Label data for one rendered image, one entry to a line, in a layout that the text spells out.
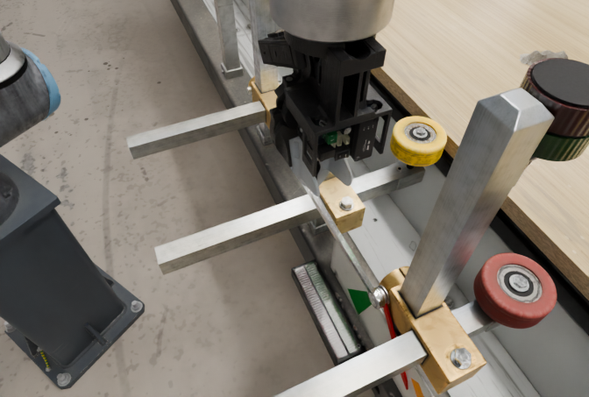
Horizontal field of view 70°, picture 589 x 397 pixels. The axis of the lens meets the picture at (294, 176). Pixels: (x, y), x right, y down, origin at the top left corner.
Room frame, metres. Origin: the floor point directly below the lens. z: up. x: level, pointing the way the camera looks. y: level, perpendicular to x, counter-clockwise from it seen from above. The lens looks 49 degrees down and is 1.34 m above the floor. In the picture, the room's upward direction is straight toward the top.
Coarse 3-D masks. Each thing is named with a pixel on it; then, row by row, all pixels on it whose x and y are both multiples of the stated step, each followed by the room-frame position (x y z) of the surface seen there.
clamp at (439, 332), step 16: (400, 272) 0.25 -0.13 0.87; (400, 288) 0.23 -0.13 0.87; (400, 304) 0.21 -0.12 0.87; (400, 320) 0.20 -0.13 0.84; (416, 320) 0.19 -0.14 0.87; (432, 320) 0.19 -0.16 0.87; (448, 320) 0.19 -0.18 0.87; (416, 336) 0.18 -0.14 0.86; (432, 336) 0.18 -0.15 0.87; (448, 336) 0.18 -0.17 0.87; (464, 336) 0.18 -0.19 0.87; (432, 352) 0.16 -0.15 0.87; (448, 352) 0.16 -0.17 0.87; (432, 368) 0.15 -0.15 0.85; (448, 368) 0.14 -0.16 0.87; (480, 368) 0.15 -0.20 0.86; (432, 384) 0.14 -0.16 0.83; (448, 384) 0.13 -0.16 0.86
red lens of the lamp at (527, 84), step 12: (540, 60) 0.26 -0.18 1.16; (576, 60) 0.26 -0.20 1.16; (528, 72) 0.25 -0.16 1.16; (528, 84) 0.24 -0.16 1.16; (540, 96) 0.23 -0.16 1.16; (552, 108) 0.22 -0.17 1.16; (564, 108) 0.21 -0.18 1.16; (576, 108) 0.21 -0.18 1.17; (588, 108) 0.21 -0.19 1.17; (564, 120) 0.21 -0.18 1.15; (576, 120) 0.21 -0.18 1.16; (588, 120) 0.21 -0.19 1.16; (564, 132) 0.21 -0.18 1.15; (576, 132) 0.21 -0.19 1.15; (588, 132) 0.21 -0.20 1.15
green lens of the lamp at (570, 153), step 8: (544, 136) 0.21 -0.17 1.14; (552, 136) 0.21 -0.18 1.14; (560, 136) 0.21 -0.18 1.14; (544, 144) 0.21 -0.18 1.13; (552, 144) 0.21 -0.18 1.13; (560, 144) 0.21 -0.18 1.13; (568, 144) 0.21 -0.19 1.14; (576, 144) 0.21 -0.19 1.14; (584, 144) 0.21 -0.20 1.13; (536, 152) 0.21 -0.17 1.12; (544, 152) 0.21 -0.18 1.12; (552, 152) 0.21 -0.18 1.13; (560, 152) 0.21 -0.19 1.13; (568, 152) 0.21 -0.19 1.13; (576, 152) 0.21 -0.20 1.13; (552, 160) 0.21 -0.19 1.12; (560, 160) 0.21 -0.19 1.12; (568, 160) 0.21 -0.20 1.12
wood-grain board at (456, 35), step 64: (448, 0) 0.90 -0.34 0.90; (512, 0) 0.90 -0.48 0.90; (576, 0) 0.90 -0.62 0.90; (384, 64) 0.65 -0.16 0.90; (448, 64) 0.65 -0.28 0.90; (512, 64) 0.65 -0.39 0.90; (448, 128) 0.48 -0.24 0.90; (512, 192) 0.36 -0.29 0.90; (576, 192) 0.36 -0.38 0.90; (576, 256) 0.26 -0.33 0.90
